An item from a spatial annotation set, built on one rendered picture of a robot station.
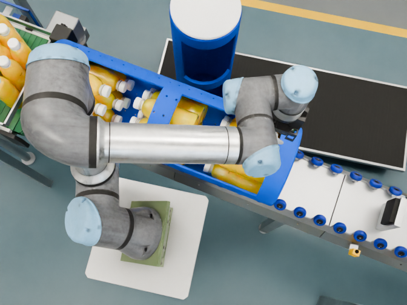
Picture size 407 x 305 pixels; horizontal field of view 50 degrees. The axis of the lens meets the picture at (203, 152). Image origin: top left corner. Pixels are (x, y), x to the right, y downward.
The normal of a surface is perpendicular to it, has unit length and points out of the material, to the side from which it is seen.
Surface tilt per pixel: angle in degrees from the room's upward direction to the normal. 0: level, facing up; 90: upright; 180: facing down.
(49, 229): 0
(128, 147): 31
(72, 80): 49
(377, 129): 0
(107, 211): 44
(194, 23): 0
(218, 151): 36
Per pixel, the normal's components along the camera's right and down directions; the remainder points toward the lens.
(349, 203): 0.02, -0.25
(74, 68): 0.73, -0.39
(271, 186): -0.25, 0.47
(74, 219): -0.67, -0.17
